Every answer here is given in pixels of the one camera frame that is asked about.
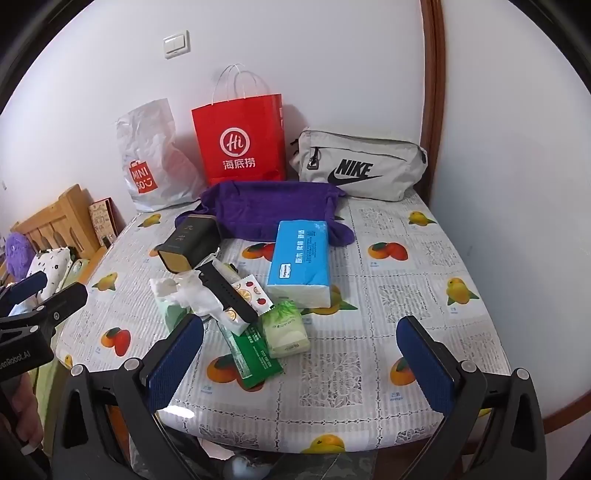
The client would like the mint green cloth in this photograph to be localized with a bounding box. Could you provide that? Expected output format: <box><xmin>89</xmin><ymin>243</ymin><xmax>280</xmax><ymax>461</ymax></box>
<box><xmin>155</xmin><ymin>293</ymin><xmax>192</xmax><ymax>333</ymax></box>

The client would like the green snack wrapper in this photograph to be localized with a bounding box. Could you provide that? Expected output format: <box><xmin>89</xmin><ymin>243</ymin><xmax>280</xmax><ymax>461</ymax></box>
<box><xmin>217</xmin><ymin>324</ymin><xmax>283</xmax><ymax>391</ymax></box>

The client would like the white cotton glove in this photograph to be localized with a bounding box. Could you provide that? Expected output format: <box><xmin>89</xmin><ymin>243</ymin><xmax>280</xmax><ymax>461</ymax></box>
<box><xmin>149</xmin><ymin>270</ymin><xmax>223</xmax><ymax>317</ymax></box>

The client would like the black watch strap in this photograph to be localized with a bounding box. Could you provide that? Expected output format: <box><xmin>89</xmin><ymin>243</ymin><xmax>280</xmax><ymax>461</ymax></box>
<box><xmin>196</xmin><ymin>262</ymin><xmax>260</xmax><ymax>325</ymax></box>

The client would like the fruit sticker packet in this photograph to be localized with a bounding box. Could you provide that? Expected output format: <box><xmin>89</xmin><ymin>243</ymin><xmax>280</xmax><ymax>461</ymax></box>
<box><xmin>212</xmin><ymin>259</ymin><xmax>273</xmax><ymax>335</ymax></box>

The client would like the light green tissue packet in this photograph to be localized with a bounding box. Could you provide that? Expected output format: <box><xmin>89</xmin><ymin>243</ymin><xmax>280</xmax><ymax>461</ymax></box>
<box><xmin>259</xmin><ymin>300</ymin><xmax>311</xmax><ymax>359</ymax></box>

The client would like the left hand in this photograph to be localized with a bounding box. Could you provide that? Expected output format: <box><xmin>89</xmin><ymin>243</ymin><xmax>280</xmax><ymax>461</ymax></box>
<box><xmin>10</xmin><ymin>373</ymin><xmax>44</xmax><ymax>455</ymax></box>

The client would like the white spotted cushion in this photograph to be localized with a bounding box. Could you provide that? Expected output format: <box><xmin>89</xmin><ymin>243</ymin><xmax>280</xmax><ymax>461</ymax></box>
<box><xmin>27</xmin><ymin>247</ymin><xmax>73</xmax><ymax>303</ymax></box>

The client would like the purple plush toy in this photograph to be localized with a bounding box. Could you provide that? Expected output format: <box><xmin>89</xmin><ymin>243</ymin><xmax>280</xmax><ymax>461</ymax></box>
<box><xmin>5</xmin><ymin>232</ymin><xmax>35</xmax><ymax>281</ymax></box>

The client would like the wooden chair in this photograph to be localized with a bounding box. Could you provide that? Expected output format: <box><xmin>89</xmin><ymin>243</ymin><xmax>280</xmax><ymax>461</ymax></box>
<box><xmin>10</xmin><ymin>184</ymin><xmax>107</xmax><ymax>285</ymax></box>

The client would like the fruit print tablecloth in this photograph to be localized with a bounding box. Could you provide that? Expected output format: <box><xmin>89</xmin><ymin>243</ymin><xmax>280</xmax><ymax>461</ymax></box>
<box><xmin>54</xmin><ymin>191</ymin><xmax>513</xmax><ymax>454</ymax></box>

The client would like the patterned brown book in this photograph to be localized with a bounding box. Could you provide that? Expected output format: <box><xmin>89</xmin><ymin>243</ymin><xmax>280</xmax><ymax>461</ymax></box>
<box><xmin>88</xmin><ymin>197</ymin><xmax>125</xmax><ymax>248</ymax></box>

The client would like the dark green tea box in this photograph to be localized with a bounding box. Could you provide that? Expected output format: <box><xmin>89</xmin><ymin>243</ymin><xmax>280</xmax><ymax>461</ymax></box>
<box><xmin>156</xmin><ymin>215</ymin><xmax>221</xmax><ymax>274</ymax></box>

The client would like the blue tissue pack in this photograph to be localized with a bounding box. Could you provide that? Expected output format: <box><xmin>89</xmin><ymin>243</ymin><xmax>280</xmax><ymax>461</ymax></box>
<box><xmin>266</xmin><ymin>220</ymin><xmax>332</xmax><ymax>309</ymax></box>

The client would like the white Miniso plastic bag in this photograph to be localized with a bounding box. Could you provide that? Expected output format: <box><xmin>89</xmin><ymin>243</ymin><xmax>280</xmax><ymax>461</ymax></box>
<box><xmin>116</xmin><ymin>99</ymin><xmax>206</xmax><ymax>213</ymax></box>

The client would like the purple towel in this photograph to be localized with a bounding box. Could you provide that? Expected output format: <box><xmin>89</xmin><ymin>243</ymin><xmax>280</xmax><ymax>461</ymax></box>
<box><xmin>174</xmin><ymin>181</ymin><xmax>356</xmax><ymax>247</ymax></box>

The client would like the grey Nike waist bag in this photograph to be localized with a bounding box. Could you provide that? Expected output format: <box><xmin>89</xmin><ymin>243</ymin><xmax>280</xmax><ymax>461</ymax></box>
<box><xmin>290</xmin><ymin>128</ymin><xmax>428</xmax><ymax>202</ymax></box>

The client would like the red Haidilao paper bag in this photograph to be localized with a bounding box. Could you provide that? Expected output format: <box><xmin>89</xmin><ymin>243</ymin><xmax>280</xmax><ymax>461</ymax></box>
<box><xmin>191</xmin><ymin>92</ymin><xmax>287</xmax><ymax>186</ymax></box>

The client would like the white wall switch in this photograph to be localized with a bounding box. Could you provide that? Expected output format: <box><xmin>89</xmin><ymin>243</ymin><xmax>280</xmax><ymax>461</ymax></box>
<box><xmin>162</xmin><ymin>30</ymin><xmax>190</xmax><ymax>59</ymax></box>

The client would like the brown wooden door frame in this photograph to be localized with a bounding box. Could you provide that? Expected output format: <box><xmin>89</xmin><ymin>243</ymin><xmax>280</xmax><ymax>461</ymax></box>
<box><xmin>418</xmin><ymin>0</ymin><xmax>447</xmax><ymax>204</ymax></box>

